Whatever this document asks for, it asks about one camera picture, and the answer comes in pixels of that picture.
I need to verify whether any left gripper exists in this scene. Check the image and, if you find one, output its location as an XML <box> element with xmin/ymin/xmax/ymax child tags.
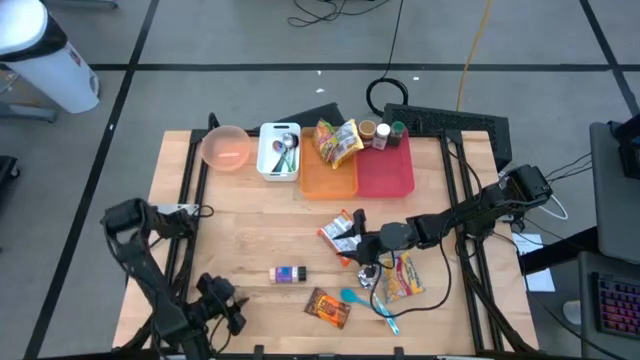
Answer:
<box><xmin>192</xmin><ymin>272</ymin><xmax>250</xmax><ymax>337</ymax></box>

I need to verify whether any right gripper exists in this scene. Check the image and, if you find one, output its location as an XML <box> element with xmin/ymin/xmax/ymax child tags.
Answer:
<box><xmin>332</xmin><ymin>209</ymin><xmax>419</xmax><ymax>266</ymax></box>

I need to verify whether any orange ramen pack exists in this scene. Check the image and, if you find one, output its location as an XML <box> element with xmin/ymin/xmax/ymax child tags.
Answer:
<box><xmin>317</xmin><ymin>208</ymin><xmax>369</xmax><ymax>267</ymax></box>

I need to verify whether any teal plastic spoon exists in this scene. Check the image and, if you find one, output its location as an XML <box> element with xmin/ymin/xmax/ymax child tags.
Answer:
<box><xmin>340</xmin><ymin>288</ymin><xmax>396</xmax><ymax>321</ymax></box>

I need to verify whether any purple label spice bottle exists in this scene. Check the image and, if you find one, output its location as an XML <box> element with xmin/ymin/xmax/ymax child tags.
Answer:
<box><xmin>268</xmin><ymin>264</ymin><xmax>308</xmax><ymax>285</ymax></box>

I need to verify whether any blue ramen pack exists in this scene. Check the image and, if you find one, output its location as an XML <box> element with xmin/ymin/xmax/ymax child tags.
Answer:
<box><xmin>382</xmin><ymin>249</ymin><xmax>426</xmax><ymax>304</ymax></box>

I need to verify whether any taco mix packet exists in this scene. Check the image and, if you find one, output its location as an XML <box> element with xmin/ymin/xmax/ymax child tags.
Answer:
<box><xmin>303</xmin><ymin>287</ymin><xmax>352</xmax><ymax>330</ymax></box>

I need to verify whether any metal spoon blue white handle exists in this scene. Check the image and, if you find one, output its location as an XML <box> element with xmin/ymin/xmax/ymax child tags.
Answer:
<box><xmin>357</xmin><ymin>267</ymin><xmax>401</xmax><ymax>336</ymax></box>

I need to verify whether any yellow ramen pack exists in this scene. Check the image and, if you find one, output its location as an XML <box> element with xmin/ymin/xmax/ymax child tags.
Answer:
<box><xmin>329</xmin><ymin>118</ymin><xmax>365</xmax><ymax>170</ymax></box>

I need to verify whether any rainbow spoon green handle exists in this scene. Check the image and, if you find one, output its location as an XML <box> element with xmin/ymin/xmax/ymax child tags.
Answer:
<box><xmin>272</xmin><ymin>147</ymin><xmax>297</xmax><ymax>174</ymax></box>

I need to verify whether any brown lid spice jar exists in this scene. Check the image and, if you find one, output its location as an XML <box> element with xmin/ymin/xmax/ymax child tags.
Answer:
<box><xmin>357</xmin><ymin>119</ymin><xmax>377</xmax><ymax>149</ymax></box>

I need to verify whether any green lid spice jar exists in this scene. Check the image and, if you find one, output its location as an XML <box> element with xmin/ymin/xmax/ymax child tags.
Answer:
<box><xmin>389</xmin><ymin>120</ymin><xmax>406</xmax><ymax>149</ymax></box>

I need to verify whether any rainbow spoon pink bowl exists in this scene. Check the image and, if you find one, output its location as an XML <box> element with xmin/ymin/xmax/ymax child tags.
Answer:
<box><xmin>271</xmin><ymin>139</ymin><xmax>285</xmax><ymax>174</ymax></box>

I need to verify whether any orange plastic bin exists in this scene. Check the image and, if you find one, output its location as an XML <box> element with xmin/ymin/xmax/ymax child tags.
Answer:
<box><xmin>299</xmin><ymin>125</ymin><xmax>360</xmax><ymax>200</ymax></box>

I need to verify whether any pink plastic bin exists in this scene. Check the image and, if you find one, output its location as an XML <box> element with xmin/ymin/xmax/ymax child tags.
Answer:
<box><xmin>355</xmin><ymin>125</ymin><xmax>417</xmax><ymax>199</ymax></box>

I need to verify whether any white plastic bin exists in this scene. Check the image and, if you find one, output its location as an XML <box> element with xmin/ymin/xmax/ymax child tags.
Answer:
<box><xmin>256</xmin><ymin>122</ymin><xmax>303</xmax><ymax>182</ymax></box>

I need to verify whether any black flat board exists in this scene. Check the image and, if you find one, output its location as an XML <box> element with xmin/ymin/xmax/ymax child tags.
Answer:
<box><xmin>287</xmin><ymin>102</ymin><xmax>348</xmax><ymax>129</ymax></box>

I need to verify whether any pink translucent bowl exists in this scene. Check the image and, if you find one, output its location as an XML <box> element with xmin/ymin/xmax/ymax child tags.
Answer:
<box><xmin>200</xmin><ymin>124</ymin><xmax>253</xmax><ymax>173</ymax></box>

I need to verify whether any white paper sheet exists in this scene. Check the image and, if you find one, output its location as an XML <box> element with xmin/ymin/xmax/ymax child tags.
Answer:
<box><xmin>512</xmin><ymin>232</ymin><xmax>556</xmax><ymax>294</ymax></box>

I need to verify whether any black desk leg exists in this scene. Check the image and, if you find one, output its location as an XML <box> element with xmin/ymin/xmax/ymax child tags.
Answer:
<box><xmin>517</xmin><ymin>227</ymin><xmax>599</xmax><ymax>276</ymax></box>

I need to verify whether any white computer mouse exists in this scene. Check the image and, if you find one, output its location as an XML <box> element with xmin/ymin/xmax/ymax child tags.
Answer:
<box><xmin>563</xmin><ymin>299</ymin><xmax>584</xmax><ymax>326</ymax></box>

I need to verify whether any grey desk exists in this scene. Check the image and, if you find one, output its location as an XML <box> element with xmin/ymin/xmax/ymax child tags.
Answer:
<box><xmin>589</xmin><ymin>122</ymin><xmax>640</xmax><ymax>265</ymax></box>
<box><xmin>578</xmin><ymin>249</ymin><xmax>640</xmax><ymax>360</ymax></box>

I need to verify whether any backlit black keyboard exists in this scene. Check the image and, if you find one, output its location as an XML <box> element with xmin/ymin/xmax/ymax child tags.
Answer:
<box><xmin>592</xmin><ymin>272</ymin><xmax>640</xmax><ymax>340</ymax></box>

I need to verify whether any black desktop equipment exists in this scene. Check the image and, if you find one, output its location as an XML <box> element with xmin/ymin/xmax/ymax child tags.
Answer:
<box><xmin>607</xmin><ymin>113</ymin><xmax>640</xmax><ymax>180</ymax></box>

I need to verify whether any white trash can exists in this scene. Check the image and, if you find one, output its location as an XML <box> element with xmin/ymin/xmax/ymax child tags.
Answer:
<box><xmin>0</xmin><ymin>0</ymin><xmax>101</xmax><ymax>115</ymax></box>

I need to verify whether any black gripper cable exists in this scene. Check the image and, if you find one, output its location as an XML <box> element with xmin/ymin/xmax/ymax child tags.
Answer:
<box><xmin>369</xmin><ymin>219</ymin><xmax>454</xmax><ymax>321</ymax></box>

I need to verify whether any black aluminium table frame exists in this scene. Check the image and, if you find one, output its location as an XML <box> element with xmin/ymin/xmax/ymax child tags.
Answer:
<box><xmin>114</xmin><ymin>112</ymin><xmax>539</xmax><ymax>360</ymax></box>

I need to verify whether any white cable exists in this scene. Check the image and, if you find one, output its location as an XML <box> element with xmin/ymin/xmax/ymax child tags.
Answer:
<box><xmin>539</xmin><ymin>194</ymin><xmax>570</xmax><ymax>221</ymax></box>

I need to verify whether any tangled black floor cable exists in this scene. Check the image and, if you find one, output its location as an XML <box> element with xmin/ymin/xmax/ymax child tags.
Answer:
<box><xmin>287</xmin><ymin>0</ymin><xmax>391</xmax><ymax>29</ymax></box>

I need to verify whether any yellow cable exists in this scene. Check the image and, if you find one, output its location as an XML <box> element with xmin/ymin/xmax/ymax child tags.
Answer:
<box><xmin>456</xmin><ymin>0</ymin><xmax>494</xmax><ymax>107</ymax></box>

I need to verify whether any black cable bundle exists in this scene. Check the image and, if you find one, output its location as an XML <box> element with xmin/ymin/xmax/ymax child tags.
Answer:
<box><xmin>547</xmin><ymin>152</ymin><xmax>594</xmax><ymax>184</ymax></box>

